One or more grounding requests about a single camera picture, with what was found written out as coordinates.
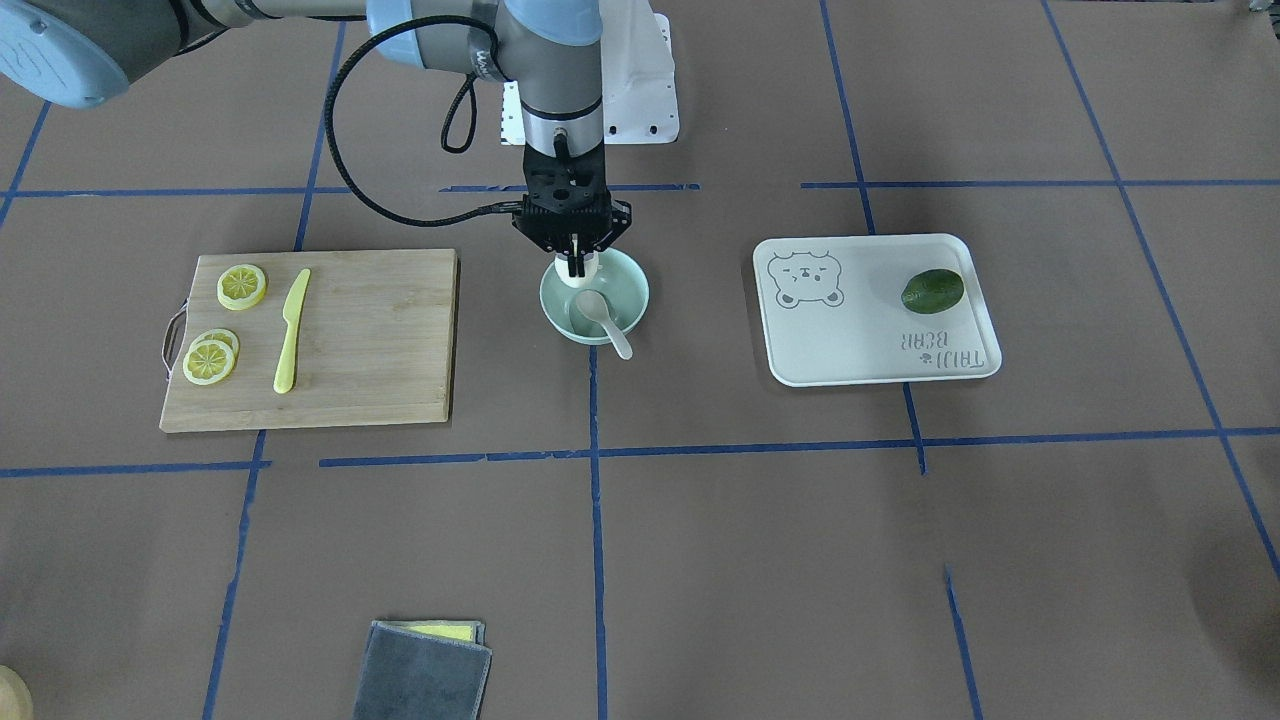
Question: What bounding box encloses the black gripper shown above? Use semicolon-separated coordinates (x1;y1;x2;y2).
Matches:
513;141;634;277

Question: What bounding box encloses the white ceramic spoon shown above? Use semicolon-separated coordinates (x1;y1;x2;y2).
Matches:
573;290;634;360

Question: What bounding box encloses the white bear tray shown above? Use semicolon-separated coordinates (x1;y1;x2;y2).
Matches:
751;233;1004;388

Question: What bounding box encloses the yellow sponge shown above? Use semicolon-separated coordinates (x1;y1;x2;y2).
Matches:
384;619;486;644

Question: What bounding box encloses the yellow plastic knife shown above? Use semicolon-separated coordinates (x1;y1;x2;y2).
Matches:
271;268;311;395

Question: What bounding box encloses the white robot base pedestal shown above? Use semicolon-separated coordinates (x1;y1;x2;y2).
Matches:
498;1;680;158

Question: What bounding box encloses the wooden cutting board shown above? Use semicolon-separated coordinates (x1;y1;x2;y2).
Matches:
159;249;460;433

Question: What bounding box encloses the light green bowl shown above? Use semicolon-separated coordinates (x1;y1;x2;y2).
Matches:
538;249;650;346

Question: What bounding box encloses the white steamed bun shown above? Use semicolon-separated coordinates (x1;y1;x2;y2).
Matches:
553;252;600;290

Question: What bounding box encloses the lemon slice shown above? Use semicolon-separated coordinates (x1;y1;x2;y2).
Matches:
180;338;237;386
215;264;269;311
189;328;241;355

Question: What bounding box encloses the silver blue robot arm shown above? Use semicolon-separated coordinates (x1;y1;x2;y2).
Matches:
3;1;634;282

